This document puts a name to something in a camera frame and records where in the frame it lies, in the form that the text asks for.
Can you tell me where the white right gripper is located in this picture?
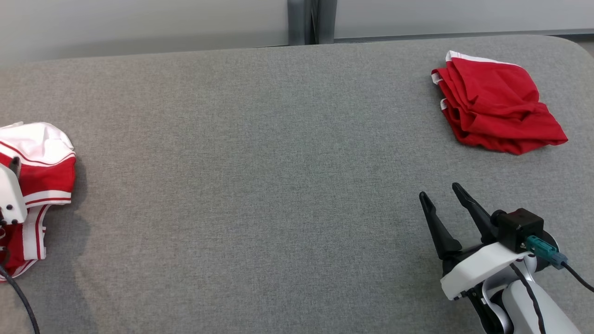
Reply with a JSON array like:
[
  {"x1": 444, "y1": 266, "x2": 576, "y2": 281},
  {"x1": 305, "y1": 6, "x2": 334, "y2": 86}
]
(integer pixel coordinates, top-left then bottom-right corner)
[{"x1": 419, "y1": 182, "x2": 536, "y2": 301}]

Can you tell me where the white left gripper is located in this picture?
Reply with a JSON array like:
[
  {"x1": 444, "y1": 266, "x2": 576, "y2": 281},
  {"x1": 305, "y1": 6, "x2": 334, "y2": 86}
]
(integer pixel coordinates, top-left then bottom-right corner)
[{"x1": 0, "y1": 157, "x2": 28, "y2": 226}]

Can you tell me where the red white basketball jersey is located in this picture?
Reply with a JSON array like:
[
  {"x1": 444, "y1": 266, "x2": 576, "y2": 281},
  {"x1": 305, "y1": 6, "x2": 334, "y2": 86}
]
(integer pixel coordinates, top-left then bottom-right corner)
[{"x1": 0, "y1": 122, "x2": 77, "y2": 283}]

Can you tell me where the red shorts white stripe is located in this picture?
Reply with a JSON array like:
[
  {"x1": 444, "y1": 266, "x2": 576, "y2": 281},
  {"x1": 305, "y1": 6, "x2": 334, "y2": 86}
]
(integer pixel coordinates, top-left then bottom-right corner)
[{"x1": 431, "y1": 50, "x2": 569, "y2": 156}]

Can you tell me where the teal right camera connector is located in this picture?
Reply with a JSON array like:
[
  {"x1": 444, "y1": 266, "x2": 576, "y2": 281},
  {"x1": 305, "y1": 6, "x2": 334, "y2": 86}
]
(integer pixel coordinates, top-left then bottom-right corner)
[{"x1": 525, "y1": 235, "x2": 568, "y2": 270}]

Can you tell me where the grey partition post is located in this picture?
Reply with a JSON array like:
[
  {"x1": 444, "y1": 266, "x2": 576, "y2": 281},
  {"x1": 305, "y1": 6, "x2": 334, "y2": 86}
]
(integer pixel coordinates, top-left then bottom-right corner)
[{"x1": 287, "y1": 0, "x2": 337, "y2": 46}]

